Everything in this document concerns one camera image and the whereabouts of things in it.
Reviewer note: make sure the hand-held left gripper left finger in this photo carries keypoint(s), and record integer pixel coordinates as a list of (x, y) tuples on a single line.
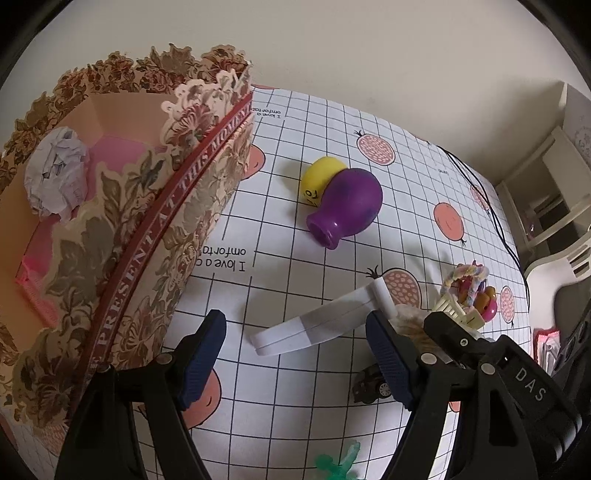
[(203, 360)]

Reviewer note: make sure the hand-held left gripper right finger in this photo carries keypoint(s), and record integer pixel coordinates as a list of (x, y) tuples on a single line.
[(392, 364)]

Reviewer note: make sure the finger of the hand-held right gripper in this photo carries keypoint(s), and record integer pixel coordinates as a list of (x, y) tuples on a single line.
[(461, 334)]

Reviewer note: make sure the white paper strip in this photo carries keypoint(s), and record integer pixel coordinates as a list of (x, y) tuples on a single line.
[(314, 325)]

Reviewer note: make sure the green plastic toy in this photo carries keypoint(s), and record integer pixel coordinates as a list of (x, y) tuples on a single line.
[(339, 466)]

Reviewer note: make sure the floral cardboard box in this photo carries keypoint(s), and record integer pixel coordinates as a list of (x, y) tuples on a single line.
[(138, 258)]

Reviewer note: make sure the pink sealing clip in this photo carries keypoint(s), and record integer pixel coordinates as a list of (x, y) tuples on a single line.
[(39, 290)]

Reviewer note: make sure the white paper ball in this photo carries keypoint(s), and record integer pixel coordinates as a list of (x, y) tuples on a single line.
[(55, 170)]

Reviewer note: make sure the desktop with checked fruit-print cloth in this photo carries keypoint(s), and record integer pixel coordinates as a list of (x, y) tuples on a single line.
[(286, 286)]

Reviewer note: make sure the small black toy car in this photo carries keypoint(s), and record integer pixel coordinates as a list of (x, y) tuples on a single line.
[(371, 383)]

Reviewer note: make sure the small pink doll figure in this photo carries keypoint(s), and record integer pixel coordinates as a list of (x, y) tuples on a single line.
[(487, 302)]

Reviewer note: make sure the crumpled beige bag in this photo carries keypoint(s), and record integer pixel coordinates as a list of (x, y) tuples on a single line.
[(408, 325)]

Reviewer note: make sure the pink knitted pouch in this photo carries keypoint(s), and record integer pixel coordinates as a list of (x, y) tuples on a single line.
[(547, 348)]

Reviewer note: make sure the purple vase-shaped toy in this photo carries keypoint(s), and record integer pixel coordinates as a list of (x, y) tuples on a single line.
[(353, 203)]

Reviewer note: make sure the white bookshelf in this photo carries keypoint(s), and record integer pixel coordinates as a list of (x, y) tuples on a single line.
[(554, 184)]

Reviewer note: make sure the yellow ball toy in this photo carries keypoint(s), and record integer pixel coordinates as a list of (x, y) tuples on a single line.
[(321, 177)]

